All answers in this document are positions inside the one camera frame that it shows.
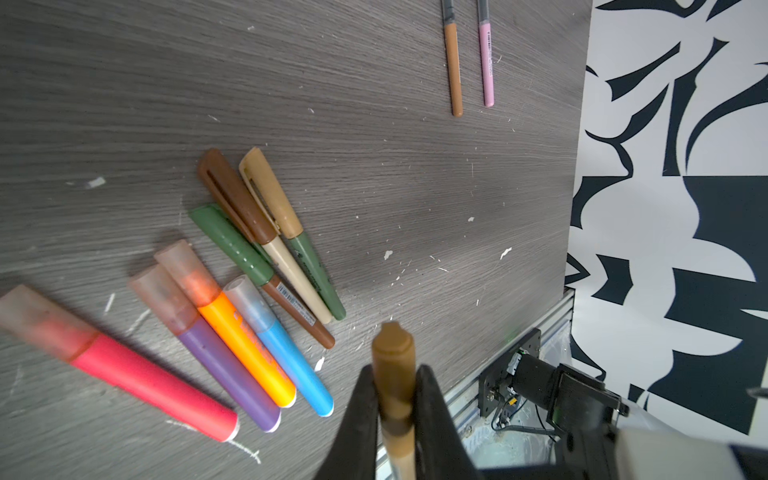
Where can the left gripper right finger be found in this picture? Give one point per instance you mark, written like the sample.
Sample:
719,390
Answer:
439,451

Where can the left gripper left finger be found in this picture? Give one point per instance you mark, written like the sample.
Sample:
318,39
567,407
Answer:
354,450

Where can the tan pen ochre cap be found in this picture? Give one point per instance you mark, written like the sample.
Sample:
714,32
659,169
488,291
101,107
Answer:
393,362

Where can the pink pen purple cap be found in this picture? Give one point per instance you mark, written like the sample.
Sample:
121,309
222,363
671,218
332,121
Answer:
485,42

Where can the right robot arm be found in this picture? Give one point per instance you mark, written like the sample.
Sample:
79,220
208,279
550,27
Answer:
584,416

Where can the brown pen green cap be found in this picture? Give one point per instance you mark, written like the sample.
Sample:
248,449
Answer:
221,231

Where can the cream pen brown cap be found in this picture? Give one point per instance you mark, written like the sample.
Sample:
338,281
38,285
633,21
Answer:
232,194

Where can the green pen tan cap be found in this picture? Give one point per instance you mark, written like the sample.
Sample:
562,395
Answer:
291,250

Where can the blue marker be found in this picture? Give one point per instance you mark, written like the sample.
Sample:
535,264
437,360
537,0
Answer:
247,300

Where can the orange marker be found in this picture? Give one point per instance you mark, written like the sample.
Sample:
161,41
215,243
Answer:
199,285

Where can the purple marker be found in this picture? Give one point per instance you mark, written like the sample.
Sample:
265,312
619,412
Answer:
167,301

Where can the red marker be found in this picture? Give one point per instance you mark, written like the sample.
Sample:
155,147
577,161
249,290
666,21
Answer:
40,322

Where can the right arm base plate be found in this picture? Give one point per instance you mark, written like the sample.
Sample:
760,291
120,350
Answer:
495,381

